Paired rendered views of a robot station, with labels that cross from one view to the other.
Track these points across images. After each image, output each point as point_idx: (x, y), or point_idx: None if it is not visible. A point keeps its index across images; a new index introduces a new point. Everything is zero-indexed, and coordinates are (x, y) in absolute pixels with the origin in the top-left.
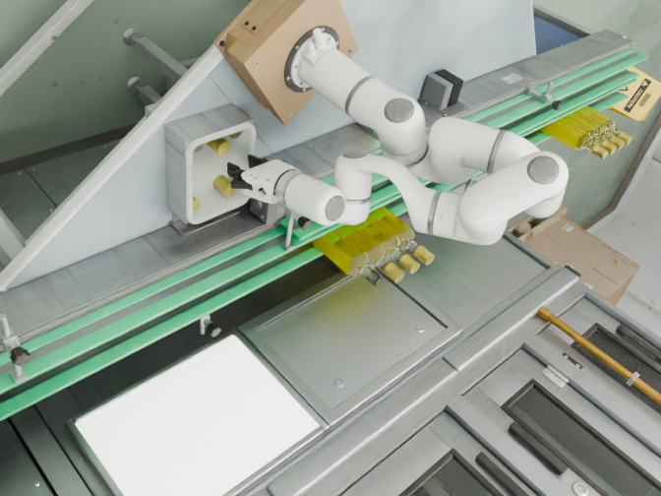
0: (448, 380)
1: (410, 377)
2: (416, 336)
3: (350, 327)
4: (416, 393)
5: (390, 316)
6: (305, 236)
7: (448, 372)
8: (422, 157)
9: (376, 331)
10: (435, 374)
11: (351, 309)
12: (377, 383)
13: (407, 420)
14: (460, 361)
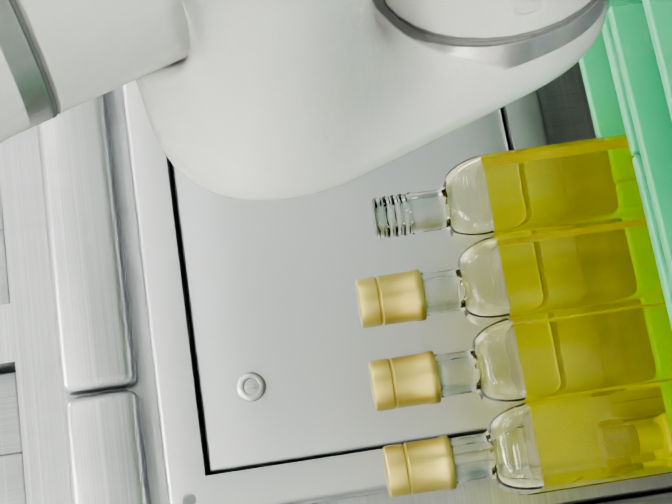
0: (57, 344)
1: (136, 269)
2: (232, 357)
3: (360, 194)
4: (69, 225)
5: (338, 334)
6: (613, 28)
7: (74, 357)
8: (381, 1)
9: (310, 255)
10: (89, 317)
11: (420, 238)
12: (148, 138)
13: (31, 173)
14: (83, 423)
